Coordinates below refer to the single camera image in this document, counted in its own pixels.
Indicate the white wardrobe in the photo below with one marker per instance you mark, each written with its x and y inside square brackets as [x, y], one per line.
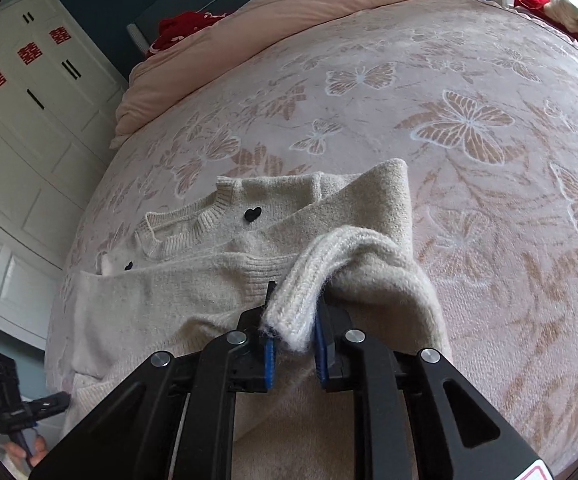
[24, 125]

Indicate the bed with butterfly blanket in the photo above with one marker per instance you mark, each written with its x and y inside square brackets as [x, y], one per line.
[419, 170]

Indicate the person's left hand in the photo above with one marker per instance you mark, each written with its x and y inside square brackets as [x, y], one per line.
[29, 452]

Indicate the pink duvet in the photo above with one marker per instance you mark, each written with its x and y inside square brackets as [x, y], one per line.
[289, 25]

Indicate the cream knit sweater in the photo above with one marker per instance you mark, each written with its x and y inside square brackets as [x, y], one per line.
[249, 280]

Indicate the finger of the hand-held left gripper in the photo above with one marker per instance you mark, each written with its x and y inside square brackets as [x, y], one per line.
[49, 403]

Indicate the red pillow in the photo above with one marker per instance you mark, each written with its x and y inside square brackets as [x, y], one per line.
[191, 27]

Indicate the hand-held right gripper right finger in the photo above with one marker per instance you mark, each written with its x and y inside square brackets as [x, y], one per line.
[323, 360]

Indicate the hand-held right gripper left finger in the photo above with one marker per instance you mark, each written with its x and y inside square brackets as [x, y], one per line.
[269, 367]

